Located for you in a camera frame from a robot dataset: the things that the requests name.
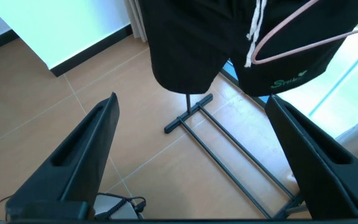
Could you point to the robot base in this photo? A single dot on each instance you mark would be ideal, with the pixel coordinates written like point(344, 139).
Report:
point(104, 205)

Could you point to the black shorts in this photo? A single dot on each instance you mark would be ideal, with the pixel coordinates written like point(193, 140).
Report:
point(191, 46)

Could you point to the pink clothes hanger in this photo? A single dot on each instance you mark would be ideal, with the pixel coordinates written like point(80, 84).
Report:
point(303, 49)

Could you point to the black clothes rack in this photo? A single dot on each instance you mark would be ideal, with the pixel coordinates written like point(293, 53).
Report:
point(188, 116)

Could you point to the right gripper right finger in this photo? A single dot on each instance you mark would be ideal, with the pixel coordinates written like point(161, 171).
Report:
point(331, 193)

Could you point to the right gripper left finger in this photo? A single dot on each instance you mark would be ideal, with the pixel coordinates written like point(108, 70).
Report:
point(42, 193)

